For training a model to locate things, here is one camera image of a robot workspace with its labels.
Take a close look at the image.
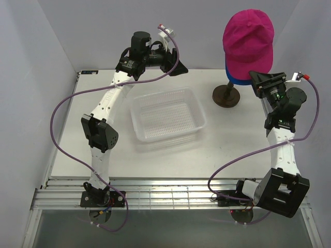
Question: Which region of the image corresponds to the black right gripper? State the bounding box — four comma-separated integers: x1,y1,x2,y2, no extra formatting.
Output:
249,70,287,114

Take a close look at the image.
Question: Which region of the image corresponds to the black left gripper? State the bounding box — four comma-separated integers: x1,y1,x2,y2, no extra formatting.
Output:
142,41,188,76

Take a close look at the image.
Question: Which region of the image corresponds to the blue baseball cap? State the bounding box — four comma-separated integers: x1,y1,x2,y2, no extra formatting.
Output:
225,55,257,86

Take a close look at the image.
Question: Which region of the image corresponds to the pink baseball cap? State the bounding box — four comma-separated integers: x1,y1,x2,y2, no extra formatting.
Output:
222,9,275,73

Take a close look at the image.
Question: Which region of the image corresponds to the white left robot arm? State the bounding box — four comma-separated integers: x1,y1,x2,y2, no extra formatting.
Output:
81,28,188,207

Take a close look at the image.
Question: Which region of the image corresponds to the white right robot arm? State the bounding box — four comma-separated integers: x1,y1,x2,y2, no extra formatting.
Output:
233,71,310,218

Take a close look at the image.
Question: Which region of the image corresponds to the white plastic basket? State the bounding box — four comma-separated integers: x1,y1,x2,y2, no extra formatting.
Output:
130,87,206,143

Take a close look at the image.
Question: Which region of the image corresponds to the small label sticker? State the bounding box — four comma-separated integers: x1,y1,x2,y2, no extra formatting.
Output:
80,70,99,75

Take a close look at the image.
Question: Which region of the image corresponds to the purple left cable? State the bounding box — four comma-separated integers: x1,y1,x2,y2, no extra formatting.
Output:
50,25,180,233

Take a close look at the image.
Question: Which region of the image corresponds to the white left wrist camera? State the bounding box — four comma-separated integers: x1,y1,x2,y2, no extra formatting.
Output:
158,24,178,53

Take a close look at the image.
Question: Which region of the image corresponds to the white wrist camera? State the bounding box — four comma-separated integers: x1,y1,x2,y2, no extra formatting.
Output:
286,72,310,83
158,24,178,53

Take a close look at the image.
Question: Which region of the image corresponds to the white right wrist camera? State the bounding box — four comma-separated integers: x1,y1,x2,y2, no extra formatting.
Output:
286,72,310,83

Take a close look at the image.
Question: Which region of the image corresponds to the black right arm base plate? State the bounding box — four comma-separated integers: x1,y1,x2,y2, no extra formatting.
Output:
210,190,253,207

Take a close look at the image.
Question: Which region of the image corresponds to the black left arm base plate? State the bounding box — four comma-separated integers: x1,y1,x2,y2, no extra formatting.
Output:
80,191,126,208

